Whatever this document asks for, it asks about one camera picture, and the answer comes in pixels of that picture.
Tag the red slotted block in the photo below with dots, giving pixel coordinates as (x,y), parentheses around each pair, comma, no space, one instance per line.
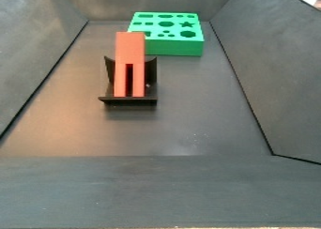
(131,48)

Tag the green foam shape board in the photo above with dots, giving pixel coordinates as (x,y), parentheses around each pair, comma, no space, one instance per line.
(173,32)

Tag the black angled stand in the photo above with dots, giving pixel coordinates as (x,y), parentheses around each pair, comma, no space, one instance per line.
(131,100)

